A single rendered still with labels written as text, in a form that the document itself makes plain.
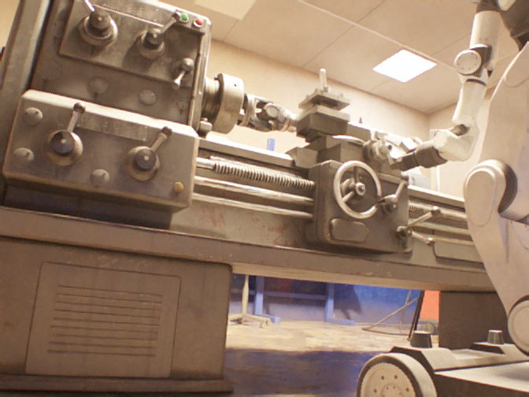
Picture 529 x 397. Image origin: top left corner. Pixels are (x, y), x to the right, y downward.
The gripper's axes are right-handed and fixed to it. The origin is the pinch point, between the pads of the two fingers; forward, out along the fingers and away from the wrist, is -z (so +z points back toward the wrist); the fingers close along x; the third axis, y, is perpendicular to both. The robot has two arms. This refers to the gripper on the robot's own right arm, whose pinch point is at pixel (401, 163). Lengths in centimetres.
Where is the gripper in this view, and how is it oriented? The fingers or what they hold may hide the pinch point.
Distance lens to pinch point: 157.2
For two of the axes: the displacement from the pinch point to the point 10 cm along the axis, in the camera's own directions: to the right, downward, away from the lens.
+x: -8.3, 3.0, -4.7
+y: 3.5, 9.4, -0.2
